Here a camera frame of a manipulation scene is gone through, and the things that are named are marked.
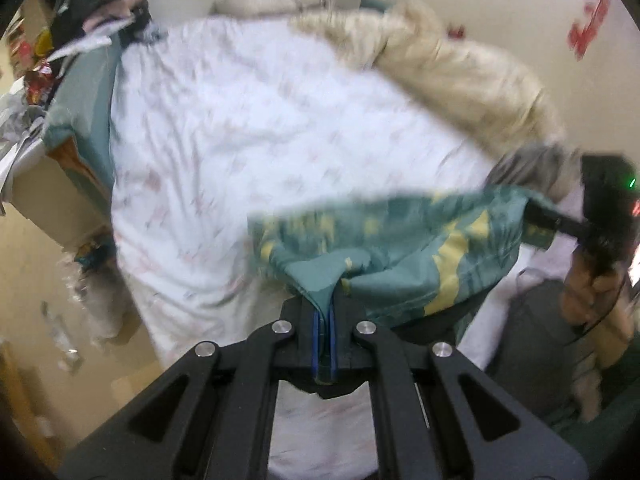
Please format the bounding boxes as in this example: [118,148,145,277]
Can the cream yellow duvet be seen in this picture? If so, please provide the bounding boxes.
[292,0,565,156]

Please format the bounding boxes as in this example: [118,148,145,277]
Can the white floral bed sheet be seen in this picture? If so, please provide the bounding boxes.
[106,13,591,480]

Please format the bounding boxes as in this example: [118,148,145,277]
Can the grey tabby cat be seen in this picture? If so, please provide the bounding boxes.
[485,142,582,203]

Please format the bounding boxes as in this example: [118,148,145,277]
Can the person's right hand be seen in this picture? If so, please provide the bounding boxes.
[560,248,634,370]

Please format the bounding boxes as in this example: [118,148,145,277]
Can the green yellow patterned pants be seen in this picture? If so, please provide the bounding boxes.
[248,185,556,327]

